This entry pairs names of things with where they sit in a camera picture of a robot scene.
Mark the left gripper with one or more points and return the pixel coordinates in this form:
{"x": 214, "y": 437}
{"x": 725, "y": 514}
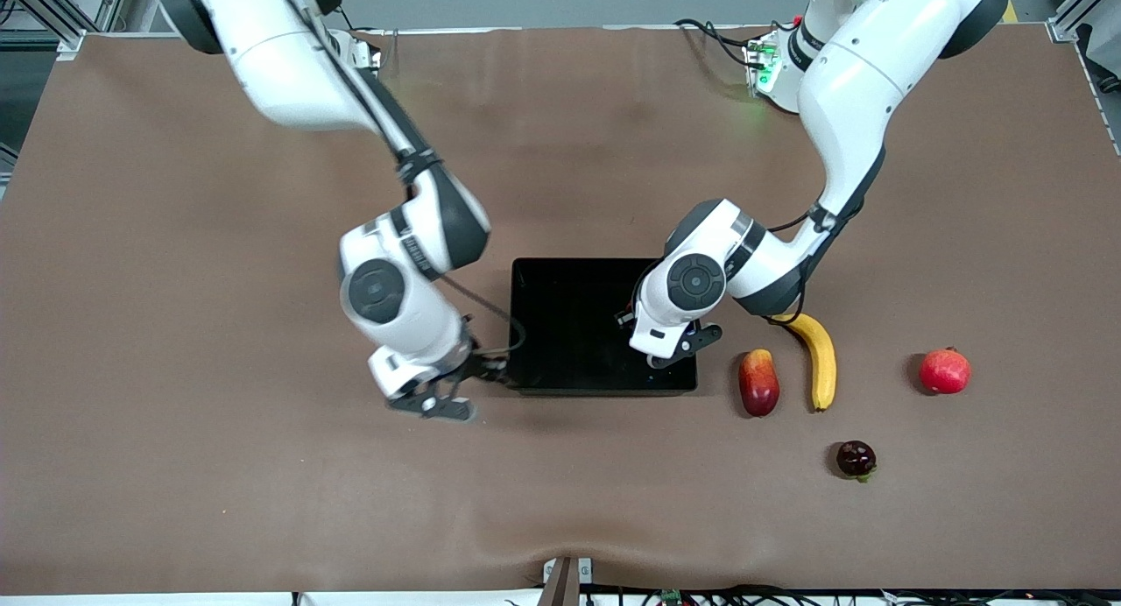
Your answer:
{"x": 626, "y": 318}

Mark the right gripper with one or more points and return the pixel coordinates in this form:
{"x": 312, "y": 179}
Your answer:
{"x": 482, "y": 367}

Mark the black plastic box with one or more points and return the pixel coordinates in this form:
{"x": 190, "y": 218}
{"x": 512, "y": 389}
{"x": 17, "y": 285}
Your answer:
{"x": 569, "y": 334}

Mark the yellow banana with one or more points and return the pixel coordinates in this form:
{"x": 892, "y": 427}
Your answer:
{"x": 821, "y": 365}

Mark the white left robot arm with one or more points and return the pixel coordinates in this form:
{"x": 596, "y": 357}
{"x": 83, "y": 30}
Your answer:
{"x": 858, "y": 81}

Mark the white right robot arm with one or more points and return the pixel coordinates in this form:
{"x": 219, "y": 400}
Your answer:
{"x": 289, "y": 63}

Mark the red yellow mango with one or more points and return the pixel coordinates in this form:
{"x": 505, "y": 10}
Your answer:
{"x": 758, "y": 384}

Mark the dark purple mangosteen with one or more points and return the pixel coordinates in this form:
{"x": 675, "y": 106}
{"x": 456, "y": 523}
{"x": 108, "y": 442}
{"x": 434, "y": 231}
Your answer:
{"x": 856, "y": 459}

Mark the brown table mat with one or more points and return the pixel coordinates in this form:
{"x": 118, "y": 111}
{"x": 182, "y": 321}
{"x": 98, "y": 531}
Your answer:
{"x": 175, "y": 326}

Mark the red pomegranate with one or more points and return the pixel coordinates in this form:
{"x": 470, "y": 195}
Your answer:
{"x": 945, "y": 371}

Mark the yellow floor tape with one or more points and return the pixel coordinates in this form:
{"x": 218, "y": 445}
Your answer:
{"x": 1011, "y": 12}

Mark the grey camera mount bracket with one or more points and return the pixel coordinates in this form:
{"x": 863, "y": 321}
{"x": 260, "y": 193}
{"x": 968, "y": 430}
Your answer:
{"x": 565, "y": 580}

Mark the aluminium frame profile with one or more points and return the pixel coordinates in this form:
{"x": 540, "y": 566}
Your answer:
{"x": 52, "y": 10}
{"x": 1082, "y": 6}

